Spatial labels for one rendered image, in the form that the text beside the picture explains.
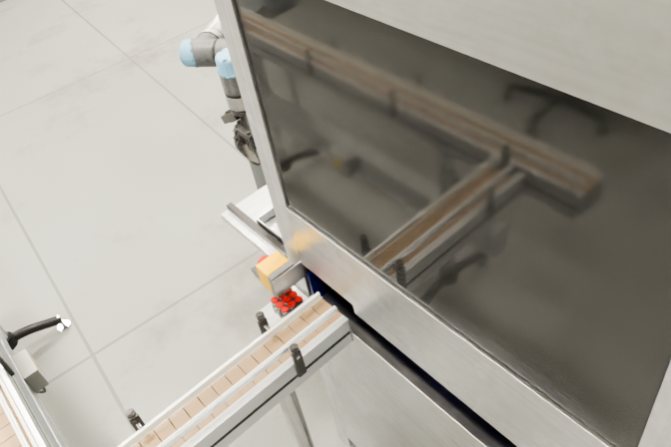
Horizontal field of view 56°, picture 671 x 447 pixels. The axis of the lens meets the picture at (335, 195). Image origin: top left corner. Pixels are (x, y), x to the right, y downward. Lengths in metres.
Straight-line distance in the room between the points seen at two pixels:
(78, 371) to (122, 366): 0.19
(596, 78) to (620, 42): 0.05
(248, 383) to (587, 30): 1.11
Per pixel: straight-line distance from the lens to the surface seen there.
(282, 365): 1.55
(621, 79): 0.68
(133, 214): 3.59
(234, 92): 1.65
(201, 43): 1.76
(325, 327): 1.59
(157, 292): 3.13
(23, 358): 2.41
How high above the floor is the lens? 2.20
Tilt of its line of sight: 42 degrees down
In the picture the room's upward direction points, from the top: 11 degrees counter-clockwise
